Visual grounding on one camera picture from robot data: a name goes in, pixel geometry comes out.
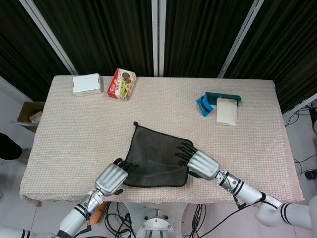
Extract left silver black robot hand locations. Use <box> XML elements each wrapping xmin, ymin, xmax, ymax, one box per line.
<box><xmin>94</xmin><ymin>158</ymin><xmax>139</xmax><ymax>196</ymax></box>

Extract black object at edge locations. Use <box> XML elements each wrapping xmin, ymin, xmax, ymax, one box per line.
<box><xmin>0</xmin><ymin>132</ymin><xmax>23</xmax><ymax>161</ymax></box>

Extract brown cardboard carton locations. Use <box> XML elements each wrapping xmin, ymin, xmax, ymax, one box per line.
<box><xmin>16</xmin><ymin>101</ymin><xmax>46</xmax><ymax>133</ymax></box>

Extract white cardboard box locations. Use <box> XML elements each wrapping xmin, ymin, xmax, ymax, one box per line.
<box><xmin>72</xmin><ymin>73</ymin><xmax>104</xmax><ymax>97</ymax></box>

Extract dark grey cloth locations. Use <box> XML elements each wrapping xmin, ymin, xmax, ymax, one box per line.
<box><xmin>122</xmin><ymin>121</ymin><xmax>194</xmax><ymax>188</ymax></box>

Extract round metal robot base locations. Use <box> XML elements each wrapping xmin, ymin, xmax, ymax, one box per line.
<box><xmin>135</xmin><ymin>216</ymin><xmax>174</xmax><ymax>238</ymax></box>

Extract red green snack box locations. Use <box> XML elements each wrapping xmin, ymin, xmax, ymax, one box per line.
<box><xmin>106</xmin><ymin>68</ymin><xmax>137</xmax><ymax>101</ymax></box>

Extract grey metal frame post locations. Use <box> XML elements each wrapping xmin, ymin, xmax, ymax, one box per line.
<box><xmin>151</xmin><ymin>0</ymin><xmax>167</xmax><ymax>77</ymax></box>
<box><xmin>217</xmin><ymin>0</ymin><xmax>265</xmax><ymax>79</ymax></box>
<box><xmin>19</xmin><ymin>0</ymin><xmax>79</xmax><ymax>76</ymax></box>

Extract cream flat box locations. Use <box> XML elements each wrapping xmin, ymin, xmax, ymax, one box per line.
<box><xmin>216</xmin><ymin>97</ymin><xmax>239</xmax><ymax>126</ymax></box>

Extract beige woven tablecloth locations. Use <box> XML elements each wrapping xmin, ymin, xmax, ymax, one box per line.
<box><xmin>19</xmin><ymin>75</ymin><xmax>305</xmax><ymax>205</ymax></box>

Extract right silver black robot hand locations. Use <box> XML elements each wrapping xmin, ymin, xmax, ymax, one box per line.
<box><xmin>174</xmin><ymin>141</ymin><xmax>220</xmax><ymax>181</ymax></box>

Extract teal rectangular box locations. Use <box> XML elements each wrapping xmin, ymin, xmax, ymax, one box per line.
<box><xmin>204</xmin><ymin>92</ymin><xmax>242</xmax><ymax>107</ymax></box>

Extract blue snack packet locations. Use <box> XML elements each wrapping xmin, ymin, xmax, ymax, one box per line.
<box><xmin>196</xmin><ymin>95</ymin><xmax>214</xmax><ymax>117</ymax></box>

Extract black floor cables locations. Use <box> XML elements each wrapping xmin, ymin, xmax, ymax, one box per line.
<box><xmin>104</xmin><ymin>202</ymin><xmax>136</xmax><ymax>238</ymax></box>

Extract black curtain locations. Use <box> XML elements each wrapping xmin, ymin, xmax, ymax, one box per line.
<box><xmin>0</xmin><ymin>0</ymin><xmax>317</xmax><ymax>115</ymax></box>

